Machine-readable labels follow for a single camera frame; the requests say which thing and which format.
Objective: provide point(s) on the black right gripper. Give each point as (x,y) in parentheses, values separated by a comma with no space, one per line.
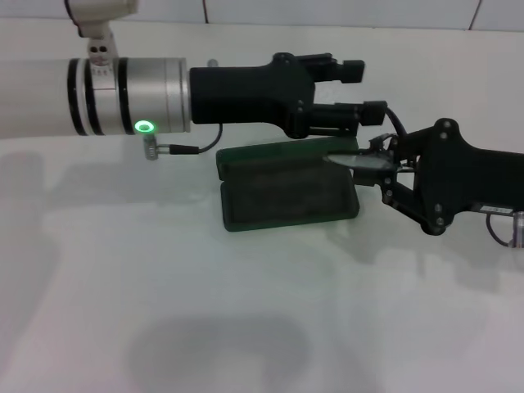
(458,180)

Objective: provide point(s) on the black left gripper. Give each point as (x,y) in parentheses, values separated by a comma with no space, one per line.
(245,94)

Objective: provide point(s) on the green glasses case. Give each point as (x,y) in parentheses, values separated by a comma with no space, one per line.
(286,196)

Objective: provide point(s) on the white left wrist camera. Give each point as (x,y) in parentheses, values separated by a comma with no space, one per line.
(102,8)

